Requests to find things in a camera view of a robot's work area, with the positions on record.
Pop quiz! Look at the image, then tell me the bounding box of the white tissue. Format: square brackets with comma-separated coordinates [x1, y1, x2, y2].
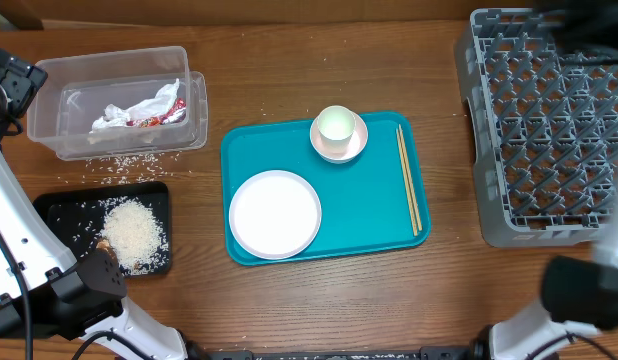
[91, 79, 182, 132]

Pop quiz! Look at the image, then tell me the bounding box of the red snack wrapper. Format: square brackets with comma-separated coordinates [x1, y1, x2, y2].
[125, 98, 187, 128]

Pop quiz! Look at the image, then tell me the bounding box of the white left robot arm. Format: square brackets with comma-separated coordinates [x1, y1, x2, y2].
[0, 48, 208, 359]

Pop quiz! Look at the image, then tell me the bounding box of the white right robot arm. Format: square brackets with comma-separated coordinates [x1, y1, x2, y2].
[455, 1, 618, 359]

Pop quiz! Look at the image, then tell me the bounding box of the grey dishwasher rack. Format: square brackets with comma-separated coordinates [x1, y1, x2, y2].
[455, 8, 618, 248]

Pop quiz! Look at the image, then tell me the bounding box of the clear plastic bin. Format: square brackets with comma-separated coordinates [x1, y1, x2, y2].
[27, 46, 209, 161]

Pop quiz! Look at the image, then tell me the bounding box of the black tray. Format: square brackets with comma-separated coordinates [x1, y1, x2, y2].
[33, 181, 172, 277]

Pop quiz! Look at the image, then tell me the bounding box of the brown food scrap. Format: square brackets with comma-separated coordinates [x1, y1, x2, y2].
[96, 239, 111, 251]

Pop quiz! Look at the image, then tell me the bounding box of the pile of rice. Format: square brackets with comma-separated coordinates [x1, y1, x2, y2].
[98, 197, 170, 276]

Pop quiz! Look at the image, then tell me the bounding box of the large white plate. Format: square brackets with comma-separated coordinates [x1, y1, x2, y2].
[228, 170, 322, 260]

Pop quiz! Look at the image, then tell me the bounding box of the white cup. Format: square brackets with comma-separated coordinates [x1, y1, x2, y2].
[316, 105, 356, 153]

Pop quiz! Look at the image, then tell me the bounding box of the pink saucer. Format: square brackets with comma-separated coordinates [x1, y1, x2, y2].
[310, 112, 368, 164]

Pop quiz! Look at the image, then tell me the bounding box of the teal plastic tray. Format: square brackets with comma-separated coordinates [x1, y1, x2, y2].
[220, 111, 432, 261]

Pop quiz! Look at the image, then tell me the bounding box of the wooden chopstick left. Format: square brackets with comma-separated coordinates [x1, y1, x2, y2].
[396, 126, 420, 236]

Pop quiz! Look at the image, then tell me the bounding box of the wooden chopstick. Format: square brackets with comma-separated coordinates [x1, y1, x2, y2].
[398, 123, 424, 233]
[396, 126, 420, 236]

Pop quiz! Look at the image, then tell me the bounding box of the wooden chopstick right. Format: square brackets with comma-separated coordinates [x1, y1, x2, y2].
[398, 123, 424, 233]

